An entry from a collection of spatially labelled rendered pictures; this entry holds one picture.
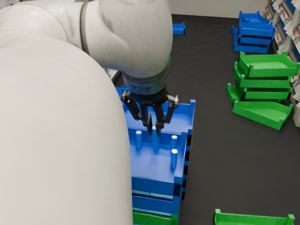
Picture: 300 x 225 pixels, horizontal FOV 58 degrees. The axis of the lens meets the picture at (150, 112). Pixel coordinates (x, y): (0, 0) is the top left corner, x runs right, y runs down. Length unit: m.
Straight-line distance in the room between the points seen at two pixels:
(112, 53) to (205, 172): 1.06
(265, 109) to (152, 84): 1.49
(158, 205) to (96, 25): 0.55
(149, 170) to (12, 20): 0.57
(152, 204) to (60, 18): 0.57
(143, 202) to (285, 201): 0.76
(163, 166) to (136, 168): 0.08
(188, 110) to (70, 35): 0.83
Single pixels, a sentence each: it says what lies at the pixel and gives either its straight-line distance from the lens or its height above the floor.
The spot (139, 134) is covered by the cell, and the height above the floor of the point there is 0.47.
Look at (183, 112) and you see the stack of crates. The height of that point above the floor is 0.33.
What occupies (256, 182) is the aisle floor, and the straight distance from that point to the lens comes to 1.41.
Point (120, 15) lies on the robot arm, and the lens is 0.37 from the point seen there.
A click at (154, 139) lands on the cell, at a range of 0.75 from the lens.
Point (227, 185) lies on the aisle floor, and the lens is 1.36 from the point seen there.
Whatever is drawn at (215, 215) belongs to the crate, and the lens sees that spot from 1.16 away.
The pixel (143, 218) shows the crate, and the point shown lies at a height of 0.28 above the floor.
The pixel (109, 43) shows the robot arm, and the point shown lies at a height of 0.87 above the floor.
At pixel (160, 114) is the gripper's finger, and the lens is 0.63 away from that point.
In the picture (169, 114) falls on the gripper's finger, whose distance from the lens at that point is 0.62.
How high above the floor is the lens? 1.01
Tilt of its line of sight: 35 degrees down
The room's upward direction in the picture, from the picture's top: straight up
